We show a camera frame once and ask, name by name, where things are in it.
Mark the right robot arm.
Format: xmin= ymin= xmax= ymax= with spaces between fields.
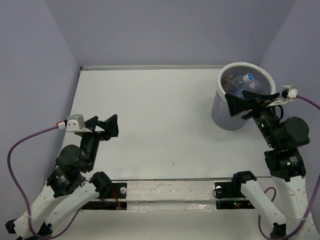
xmin=225 ymin=89 xmax=320 ymax=240

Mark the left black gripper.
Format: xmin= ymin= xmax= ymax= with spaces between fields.
xmin=82 ymin=113 xmax=120 ymax=170

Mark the blue label water bottle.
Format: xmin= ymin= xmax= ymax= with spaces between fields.
xmin=241 ymin=73 xmax=262 ymax=93

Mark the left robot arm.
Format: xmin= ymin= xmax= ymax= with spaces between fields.
xmin=5 ymin=114 xmax=119 ymax=240

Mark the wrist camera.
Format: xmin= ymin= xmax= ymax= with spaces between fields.
xmin=66 ymin=114 xmax=92 ymax=133
xmin=267 ymin=85 xmax=298 ymax=107

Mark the clear bottle white cap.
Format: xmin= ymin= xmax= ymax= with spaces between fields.
xmin=225 ymin=75 xmax=245 ymax=98

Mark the white rimmed grey bin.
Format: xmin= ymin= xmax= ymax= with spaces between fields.
xmin=211 ymin=62 xmax=276 ymax=131

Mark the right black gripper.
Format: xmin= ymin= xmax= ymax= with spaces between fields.
xmin=224 ymin=88 xmax=281 ymax=147

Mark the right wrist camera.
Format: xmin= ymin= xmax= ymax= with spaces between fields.
xmin=267 ymin=85 xmax=298 ymax=107

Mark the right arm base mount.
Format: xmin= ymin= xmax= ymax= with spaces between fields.
xmin=212 ymin=181 xmax=255 ymax=210

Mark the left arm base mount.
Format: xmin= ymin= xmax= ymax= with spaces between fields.
xmin=81 ymin=182 xmax=128 ymax=211

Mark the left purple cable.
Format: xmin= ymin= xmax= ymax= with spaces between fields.
xmin=6 ymin=123 xmax=83 ymax=238

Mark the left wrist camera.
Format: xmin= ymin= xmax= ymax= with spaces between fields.
xmin=66 ymin=114 xmax=92 ymax=133

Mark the red cap clear bottle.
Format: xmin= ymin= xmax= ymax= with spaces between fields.
xmin=221 ymin=74 xmax=235 ymax=88

